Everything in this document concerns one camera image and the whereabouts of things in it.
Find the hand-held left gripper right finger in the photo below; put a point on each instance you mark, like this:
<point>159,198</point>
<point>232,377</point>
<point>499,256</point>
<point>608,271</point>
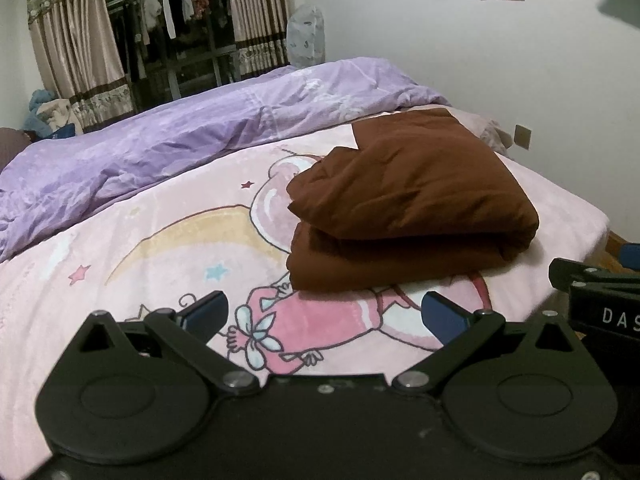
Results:
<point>442,317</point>

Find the purple duvet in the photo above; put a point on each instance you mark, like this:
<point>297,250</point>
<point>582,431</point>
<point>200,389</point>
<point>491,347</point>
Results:
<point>150,150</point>

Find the row of hanging clothes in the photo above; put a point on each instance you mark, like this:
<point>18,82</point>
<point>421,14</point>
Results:
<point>170,15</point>

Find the small square wall socket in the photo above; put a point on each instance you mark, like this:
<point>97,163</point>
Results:
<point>523,136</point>

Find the mauve pillow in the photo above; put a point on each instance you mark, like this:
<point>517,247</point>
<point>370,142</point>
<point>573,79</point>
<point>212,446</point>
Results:
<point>487,130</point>

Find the brown jacket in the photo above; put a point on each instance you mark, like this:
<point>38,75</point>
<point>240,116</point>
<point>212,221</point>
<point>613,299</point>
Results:
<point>410,200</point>

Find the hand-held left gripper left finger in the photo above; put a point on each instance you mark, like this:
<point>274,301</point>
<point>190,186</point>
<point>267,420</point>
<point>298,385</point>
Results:
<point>205,310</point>

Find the pile of clothes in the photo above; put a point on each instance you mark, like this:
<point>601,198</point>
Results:
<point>37,102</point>

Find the beige patterned curtain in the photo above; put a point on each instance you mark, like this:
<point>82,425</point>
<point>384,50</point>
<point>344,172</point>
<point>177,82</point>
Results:
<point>80,50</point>
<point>257,15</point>

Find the pink printed blanket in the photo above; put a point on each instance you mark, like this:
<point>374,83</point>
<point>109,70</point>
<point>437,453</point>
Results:
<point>150,260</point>

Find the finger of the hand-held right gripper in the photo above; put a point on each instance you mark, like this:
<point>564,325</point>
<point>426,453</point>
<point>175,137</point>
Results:
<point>590,272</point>
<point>631,254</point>

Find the white cloth bag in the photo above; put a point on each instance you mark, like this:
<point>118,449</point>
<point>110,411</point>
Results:
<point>60,115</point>

